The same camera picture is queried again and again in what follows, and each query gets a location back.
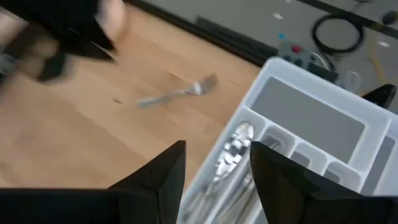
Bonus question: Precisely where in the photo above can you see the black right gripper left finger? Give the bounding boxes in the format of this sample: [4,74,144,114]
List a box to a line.
[0,140,187,224]

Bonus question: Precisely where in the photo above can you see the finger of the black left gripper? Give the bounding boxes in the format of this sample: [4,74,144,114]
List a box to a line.
[74,18,116,52]
[67,42,118,63]

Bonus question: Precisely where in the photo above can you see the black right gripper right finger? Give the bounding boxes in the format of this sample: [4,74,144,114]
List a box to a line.
[249,141,398,224]

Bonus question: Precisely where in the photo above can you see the silver fork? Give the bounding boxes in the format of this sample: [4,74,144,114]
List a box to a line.
[137,73,219,110]
[214,136,282,224]

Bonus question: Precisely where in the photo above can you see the white plastic cutlery tray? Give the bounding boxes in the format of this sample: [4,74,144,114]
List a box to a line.
[177,57,398,224]

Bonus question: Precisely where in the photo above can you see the grey power strip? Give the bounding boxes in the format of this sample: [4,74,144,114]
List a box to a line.
[278,40,340,83]

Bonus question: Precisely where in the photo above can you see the coiled black floor cable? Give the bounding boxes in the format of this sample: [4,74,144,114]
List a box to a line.
[312,14,365,57]

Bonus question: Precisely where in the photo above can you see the yellow extension cable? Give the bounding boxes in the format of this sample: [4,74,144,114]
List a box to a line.
[368,49,388,85]

